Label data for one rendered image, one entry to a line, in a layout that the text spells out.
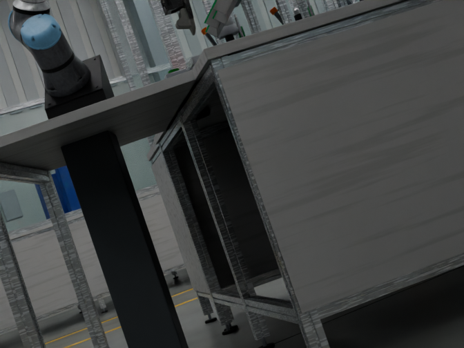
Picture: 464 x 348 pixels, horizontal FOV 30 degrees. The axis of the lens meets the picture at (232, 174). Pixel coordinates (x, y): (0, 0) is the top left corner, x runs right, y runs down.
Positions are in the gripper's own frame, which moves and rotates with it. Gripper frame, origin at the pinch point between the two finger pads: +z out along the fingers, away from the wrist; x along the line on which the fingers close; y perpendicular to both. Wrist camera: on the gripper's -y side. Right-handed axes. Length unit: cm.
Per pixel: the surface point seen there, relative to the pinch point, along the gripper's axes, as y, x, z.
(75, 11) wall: -39, -820, -250
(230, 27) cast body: -11.5, 2.3, 3.1
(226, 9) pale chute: -0.3, 48.1, 7.4
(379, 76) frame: -25, 75, 42
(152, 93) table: 28, 50, 24
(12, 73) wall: 61, -805, -193
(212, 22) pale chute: 1.3, 32.8, 6.4
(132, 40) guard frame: 9, -82, -22
